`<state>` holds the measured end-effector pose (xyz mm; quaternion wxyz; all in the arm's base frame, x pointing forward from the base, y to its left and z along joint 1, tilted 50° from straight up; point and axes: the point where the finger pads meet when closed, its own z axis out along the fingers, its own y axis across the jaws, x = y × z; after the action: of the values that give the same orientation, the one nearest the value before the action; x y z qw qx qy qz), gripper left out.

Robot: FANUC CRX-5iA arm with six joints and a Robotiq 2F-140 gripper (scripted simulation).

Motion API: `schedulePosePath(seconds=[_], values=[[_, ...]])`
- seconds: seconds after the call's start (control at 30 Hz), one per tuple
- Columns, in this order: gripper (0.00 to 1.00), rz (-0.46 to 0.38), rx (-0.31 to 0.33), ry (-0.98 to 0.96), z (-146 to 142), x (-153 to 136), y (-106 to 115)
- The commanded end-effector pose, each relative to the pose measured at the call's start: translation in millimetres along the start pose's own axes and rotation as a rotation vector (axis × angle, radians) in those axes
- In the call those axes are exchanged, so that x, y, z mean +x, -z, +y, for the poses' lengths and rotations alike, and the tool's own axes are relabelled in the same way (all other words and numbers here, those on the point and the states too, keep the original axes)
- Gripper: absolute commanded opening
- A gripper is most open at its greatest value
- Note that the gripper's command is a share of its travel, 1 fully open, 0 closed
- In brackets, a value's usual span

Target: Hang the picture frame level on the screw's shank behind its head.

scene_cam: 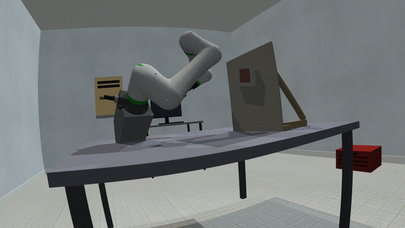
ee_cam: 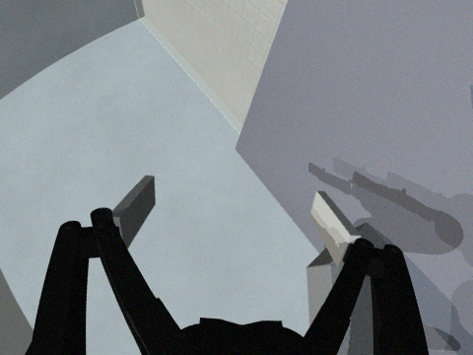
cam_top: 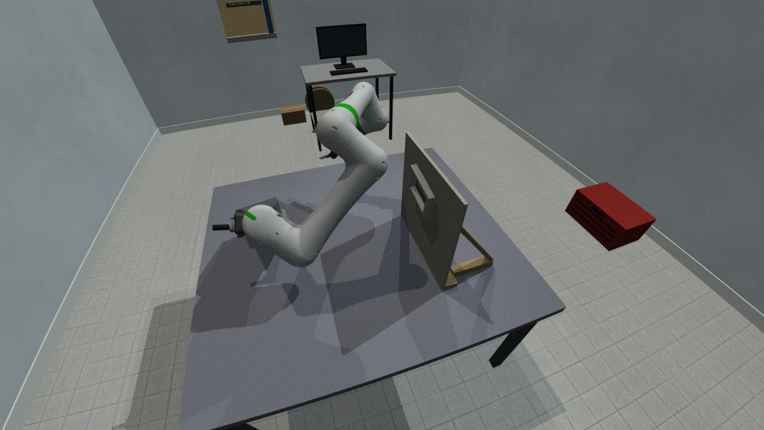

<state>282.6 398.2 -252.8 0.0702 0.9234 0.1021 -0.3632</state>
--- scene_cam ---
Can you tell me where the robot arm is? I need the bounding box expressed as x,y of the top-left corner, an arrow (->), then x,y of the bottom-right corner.
104,31 -> 222,115

